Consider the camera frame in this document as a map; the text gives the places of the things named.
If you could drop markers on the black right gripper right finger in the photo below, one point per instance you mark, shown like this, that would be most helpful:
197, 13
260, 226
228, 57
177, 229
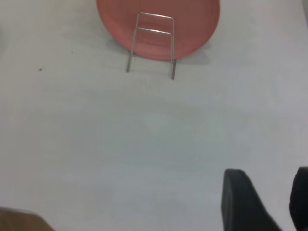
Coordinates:
300, 197

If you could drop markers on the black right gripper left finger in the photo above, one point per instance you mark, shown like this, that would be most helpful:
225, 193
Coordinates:
243, 204

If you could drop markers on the pink plate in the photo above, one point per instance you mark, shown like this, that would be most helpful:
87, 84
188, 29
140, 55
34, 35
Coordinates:
187, 29

